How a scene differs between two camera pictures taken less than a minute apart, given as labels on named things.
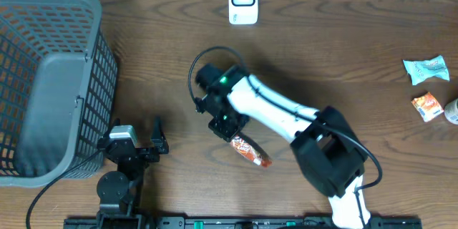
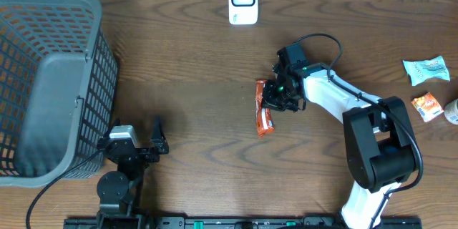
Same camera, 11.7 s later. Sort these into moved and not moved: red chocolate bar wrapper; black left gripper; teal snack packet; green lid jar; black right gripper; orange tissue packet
Moved: black right gripper; red chocolate bar wrapper
Not moved: teal snack packet; green lid jar; black left gripper; orange tissue packet
